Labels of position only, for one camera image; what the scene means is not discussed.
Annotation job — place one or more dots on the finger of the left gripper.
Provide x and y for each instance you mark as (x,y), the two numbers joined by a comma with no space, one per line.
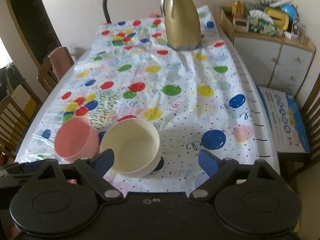
(16,174)

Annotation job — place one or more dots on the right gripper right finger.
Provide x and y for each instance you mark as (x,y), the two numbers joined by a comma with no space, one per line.
(220,172)

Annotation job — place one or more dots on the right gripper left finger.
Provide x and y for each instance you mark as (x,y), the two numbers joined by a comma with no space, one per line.
(92,171)

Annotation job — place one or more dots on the pink bowl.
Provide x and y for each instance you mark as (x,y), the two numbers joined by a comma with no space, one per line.
(76,139)

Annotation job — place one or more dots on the cream bowl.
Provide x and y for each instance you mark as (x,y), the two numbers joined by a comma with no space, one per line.
(136,145)

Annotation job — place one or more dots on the wooden chair black seat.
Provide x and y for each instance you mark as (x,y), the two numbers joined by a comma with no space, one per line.
(17,112)

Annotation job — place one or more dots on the balloon pattern tablecloth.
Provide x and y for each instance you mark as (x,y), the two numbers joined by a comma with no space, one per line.
(198,99)

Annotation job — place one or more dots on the wooden chair right side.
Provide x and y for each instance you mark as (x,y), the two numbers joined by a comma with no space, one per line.
(310,113)

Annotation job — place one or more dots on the blue printed cardboard box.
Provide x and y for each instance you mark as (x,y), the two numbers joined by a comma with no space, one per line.
(287,126)

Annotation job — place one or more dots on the wooden chair with towel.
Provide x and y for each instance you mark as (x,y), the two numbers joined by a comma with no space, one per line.
(46,77)

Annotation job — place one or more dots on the pink towel on chair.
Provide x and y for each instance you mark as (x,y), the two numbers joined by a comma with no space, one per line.
(61,61)

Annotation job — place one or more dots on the white drawer cabinet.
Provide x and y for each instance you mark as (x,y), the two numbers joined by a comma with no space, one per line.
(275,62)

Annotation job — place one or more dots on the gold thermos jug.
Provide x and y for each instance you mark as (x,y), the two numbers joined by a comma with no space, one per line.
(182,24)

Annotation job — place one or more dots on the yellow tissue box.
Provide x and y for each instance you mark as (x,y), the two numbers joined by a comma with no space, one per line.
(280,18)

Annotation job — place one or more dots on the blue globe ball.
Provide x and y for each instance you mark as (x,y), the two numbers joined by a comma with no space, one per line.
(290,10)

